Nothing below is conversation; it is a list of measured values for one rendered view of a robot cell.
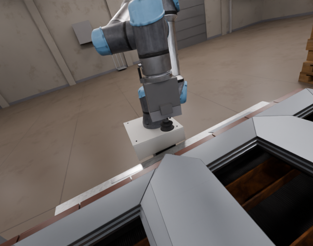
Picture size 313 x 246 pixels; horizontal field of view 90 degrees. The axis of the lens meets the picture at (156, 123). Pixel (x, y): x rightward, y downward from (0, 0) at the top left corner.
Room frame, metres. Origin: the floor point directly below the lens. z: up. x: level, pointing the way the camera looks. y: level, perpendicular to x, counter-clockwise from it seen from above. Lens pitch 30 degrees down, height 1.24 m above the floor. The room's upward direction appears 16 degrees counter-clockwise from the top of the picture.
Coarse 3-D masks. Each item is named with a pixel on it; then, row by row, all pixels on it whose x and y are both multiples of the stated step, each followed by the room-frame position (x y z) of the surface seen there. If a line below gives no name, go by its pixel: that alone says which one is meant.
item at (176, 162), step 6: (174, 156) 0.42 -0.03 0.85; (180, 156) 0.41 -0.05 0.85; (162, 162) 0.40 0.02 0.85; (168, 162) 0.40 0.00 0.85; (174, 162) 0.39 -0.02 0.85; (180, 162) 0.38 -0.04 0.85; (186, 162) 0.37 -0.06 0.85; (192, 162) 0.37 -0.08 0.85; (162, 168) 0.38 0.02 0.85; (168, 168) 0.37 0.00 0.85; (174, 168) 0.36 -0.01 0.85; (156, 174) 0.36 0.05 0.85; (162, 174) 0.35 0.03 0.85; (150, 180) 0.34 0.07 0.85
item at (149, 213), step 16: (304, 112) 0.46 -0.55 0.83; (256, 144) 0.38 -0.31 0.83; (272, 144) 0.35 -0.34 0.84; (224, 160) 0.35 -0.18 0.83; (288, 160) 0.29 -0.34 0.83; (304, 160) 0.27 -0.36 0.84; (144, 208) 0.26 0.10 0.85; (112, 224) 0.25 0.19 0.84; (144, 224) 0.23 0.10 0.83; (160, 224) 0.21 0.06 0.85; (80, 240) 0.23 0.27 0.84; (96, 240) 0.23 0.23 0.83; (160, 240) 0.18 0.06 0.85
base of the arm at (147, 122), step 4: (144, 112) 0.79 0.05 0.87; (148, 112) 0.77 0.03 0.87; (144, 116) 0.80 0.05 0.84; (148, 116) 0.78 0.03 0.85; (144, 120) 0.79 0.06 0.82; (148, 120) 0.77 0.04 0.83; (160, 120) 0.76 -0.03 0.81; (144, 124) 0.79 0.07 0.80; (148, 124) 0.77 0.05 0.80; (152, 124) 0.75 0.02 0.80; (156, 124) 0.75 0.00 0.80; (148, 128) 0.76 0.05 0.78; (152, 128) 0.75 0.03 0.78
